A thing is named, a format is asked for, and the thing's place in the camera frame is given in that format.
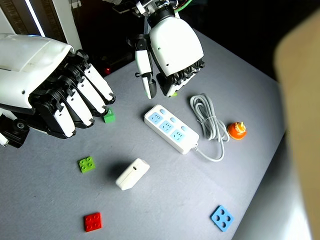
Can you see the lime green flat brick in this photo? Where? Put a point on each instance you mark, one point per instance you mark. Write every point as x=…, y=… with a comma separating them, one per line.
x=87, y=165

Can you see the blue four-hole foam square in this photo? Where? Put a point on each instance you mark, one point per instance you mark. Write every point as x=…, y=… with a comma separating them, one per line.
x=222, y=218

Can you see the red flat toy brick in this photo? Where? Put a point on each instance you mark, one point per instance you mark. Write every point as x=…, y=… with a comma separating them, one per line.
x=93, y=222

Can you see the green number cube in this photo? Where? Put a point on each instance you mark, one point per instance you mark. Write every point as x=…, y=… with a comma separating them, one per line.
x=110, y=118

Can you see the white charger adapter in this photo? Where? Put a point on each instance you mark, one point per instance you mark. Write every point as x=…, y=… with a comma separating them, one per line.
x=132, y=175

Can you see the small lime green brick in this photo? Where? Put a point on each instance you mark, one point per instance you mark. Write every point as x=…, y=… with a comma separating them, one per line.
x=174, y=94

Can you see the small red knob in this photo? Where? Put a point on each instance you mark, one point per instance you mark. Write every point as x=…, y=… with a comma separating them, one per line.
x=107, y=71

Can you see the orange toy cake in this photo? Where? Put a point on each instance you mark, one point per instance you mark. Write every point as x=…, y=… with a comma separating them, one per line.
x=236, y=133

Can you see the beige blurred panel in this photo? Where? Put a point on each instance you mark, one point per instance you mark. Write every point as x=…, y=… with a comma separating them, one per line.
x=302, y=100

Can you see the grey table cloth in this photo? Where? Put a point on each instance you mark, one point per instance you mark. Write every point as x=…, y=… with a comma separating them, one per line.
x=175, y=195

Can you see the white frame post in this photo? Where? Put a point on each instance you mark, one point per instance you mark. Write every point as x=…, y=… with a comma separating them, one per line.
x=67, y=25

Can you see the white power strip blue sockets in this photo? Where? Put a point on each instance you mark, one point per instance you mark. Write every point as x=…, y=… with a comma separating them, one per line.
x=165, y=127

